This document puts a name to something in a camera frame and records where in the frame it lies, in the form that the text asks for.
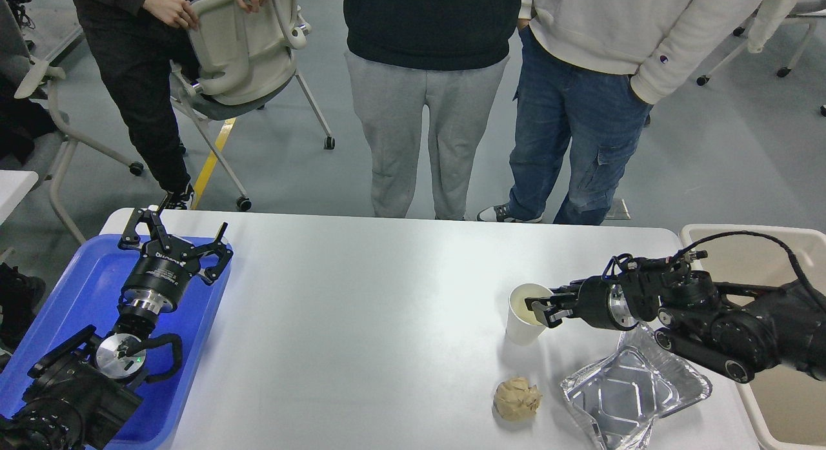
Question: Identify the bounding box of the white chair at right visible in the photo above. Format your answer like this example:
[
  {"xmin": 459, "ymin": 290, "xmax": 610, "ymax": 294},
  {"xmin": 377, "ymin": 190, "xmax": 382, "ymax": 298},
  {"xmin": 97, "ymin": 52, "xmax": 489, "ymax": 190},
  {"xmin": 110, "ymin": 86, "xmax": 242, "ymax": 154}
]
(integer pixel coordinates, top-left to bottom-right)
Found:
[{"xmin": 696, "ymin": 0, "xmax": 826, "ymax": 87}]

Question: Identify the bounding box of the crumpled brown paper ball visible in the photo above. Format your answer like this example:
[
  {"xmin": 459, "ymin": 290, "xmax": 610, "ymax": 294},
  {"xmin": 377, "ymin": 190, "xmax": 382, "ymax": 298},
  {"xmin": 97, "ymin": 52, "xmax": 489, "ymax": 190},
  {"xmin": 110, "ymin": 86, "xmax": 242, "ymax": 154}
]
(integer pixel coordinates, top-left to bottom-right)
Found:
[{"xmin": 494, "ymin": 376, "xmax": 543, "ymax": 422}]

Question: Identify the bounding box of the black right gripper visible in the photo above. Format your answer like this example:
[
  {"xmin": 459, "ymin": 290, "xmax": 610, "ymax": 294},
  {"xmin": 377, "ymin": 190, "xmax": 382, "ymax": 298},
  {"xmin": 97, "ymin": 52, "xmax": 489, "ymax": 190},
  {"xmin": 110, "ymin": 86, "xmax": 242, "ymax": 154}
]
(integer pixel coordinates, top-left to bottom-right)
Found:
[{"xmin": 525, "ymin": 276, "xmax": 630, "ymax": 331}]

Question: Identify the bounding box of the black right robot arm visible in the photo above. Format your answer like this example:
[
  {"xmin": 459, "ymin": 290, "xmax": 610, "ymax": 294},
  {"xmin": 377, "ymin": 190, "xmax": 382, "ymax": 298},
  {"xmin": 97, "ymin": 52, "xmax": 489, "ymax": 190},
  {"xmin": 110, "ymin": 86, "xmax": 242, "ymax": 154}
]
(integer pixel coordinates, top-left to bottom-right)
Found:
[{"xmin": 519, "ymin": 236, "xmax": 825, "ymax": 384}]

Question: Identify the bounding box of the person in grey sweatpants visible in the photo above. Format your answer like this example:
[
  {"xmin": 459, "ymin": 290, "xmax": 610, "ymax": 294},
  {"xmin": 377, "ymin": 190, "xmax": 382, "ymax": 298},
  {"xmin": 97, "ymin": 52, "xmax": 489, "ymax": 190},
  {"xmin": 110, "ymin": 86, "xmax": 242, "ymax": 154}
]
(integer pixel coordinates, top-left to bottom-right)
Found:
[{"xmin": 343, "ymin": 0, "xmax": 520, "ymax": 220}]

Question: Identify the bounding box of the blue plastic tray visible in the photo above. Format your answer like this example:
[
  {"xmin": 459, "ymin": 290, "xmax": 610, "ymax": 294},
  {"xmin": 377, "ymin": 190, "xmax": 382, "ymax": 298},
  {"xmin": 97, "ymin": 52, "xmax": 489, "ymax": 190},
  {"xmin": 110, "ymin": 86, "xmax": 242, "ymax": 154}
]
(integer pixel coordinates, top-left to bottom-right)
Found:
[{"xmin": 1, "ymin": 234, "xmax": 231, "ymax": 449}]

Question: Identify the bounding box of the white side table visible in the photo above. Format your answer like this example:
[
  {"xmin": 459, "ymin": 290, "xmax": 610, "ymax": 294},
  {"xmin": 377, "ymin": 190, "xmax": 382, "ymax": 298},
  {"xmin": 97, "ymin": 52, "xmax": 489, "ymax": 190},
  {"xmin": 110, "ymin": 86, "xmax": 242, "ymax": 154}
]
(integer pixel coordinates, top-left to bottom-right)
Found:
[{"xmin": 1, "ymin": 170, "xmax": 39, "ymax": 225}]

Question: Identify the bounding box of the aluminium foil tray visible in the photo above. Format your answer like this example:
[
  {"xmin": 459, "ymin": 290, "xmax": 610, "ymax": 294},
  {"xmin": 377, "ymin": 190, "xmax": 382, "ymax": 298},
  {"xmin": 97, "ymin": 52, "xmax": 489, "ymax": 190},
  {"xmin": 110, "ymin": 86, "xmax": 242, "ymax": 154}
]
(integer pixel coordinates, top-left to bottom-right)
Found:
[{"xmin": 560, "ymin": 322, "xmax": 713, "ymax": 449}]

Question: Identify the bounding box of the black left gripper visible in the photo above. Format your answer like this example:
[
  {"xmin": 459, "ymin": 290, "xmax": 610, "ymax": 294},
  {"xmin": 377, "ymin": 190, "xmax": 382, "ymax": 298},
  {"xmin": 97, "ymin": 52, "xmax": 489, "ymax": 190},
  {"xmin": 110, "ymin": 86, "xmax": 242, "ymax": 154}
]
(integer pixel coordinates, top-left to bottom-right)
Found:
[{"xmin": 117, "ymin": 208, "xmax": 234, "ymax": 314}]

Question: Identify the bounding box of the person in blue jeans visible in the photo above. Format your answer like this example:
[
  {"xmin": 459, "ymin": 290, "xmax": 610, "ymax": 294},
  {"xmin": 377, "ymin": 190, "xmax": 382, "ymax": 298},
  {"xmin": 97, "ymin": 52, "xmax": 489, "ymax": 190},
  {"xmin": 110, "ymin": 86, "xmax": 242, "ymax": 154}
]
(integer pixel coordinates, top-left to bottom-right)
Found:
[{"xmin": 477, "ymin": 0, "xmax": 761, "ymax": 225}]

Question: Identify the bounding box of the person in black clothes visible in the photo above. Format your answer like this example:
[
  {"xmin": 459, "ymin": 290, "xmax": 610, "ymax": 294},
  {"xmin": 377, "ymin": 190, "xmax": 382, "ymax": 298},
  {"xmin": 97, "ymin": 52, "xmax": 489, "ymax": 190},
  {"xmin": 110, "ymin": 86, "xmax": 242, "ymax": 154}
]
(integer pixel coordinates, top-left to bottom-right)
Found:
[{"xmin": 68, "ymin": 0, "xmax": 274, "ymax": 211}]

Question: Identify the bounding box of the grey chair at left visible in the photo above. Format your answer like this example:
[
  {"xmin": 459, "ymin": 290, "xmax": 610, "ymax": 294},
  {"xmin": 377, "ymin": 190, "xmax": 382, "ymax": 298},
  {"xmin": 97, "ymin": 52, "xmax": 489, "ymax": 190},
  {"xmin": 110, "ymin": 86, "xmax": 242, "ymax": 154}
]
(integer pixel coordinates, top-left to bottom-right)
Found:
[{"xmin": 2, "ymin": 0, "xmax": 145, "ymax": 245}]

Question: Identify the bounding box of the beige office chair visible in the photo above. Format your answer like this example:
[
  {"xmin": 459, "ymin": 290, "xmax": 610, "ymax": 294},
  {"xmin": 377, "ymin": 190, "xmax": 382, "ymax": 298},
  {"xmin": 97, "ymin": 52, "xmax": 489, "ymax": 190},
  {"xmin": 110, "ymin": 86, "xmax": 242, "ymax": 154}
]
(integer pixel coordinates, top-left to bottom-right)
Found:
[{"xmin": 170, "ymin": 0, "xmax": 336, "ymax": 211}]

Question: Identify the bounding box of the beige plastic bin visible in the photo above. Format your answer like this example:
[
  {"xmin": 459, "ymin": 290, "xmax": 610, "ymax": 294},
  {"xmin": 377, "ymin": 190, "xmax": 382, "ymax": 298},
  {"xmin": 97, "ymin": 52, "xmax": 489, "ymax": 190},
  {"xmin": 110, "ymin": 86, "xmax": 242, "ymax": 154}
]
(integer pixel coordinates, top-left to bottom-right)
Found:
[{"xmin": 680, "ymin": 224, "xmax": 825, "ymax": 449}]

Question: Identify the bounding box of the white paper cup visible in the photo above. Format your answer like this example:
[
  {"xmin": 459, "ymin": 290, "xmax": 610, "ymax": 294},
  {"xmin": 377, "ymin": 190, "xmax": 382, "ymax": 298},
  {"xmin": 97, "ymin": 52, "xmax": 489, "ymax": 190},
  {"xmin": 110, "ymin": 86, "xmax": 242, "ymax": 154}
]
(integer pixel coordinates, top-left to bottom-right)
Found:
[{"xmin": 505, "ymin": 283, "xmax": 552, "ymax": 346}]

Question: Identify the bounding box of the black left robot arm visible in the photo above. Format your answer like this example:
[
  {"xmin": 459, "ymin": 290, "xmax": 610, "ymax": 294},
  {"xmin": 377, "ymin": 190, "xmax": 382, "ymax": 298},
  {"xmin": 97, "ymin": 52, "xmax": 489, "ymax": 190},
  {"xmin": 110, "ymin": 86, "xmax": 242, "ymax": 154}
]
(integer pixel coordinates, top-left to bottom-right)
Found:
[{"xmin": 2, "ymin": 209, "xmax": 235, "ymax": 449}]

